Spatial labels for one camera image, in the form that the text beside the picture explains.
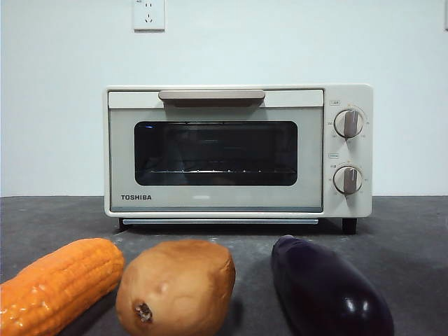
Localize cream Toshiba toaster oven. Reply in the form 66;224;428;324
104;83;374;235

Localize silver crumb tray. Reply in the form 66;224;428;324
121;218;320;226

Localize orange corn cob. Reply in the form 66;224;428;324
0;237;126;336

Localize oven temperature knob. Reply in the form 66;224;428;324
333;108;365;139

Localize purple eggplant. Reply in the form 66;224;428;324
271;234;395;336

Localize oven timer knob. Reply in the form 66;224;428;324
332;165;364;195

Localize white wall socket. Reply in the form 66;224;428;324
133;0;167;33

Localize brown potato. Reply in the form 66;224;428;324
115;240;236;336

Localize metal wire oven rack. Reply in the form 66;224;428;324
149;169;297;176

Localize oven door with beige handle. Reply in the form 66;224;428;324
107;89;325;214

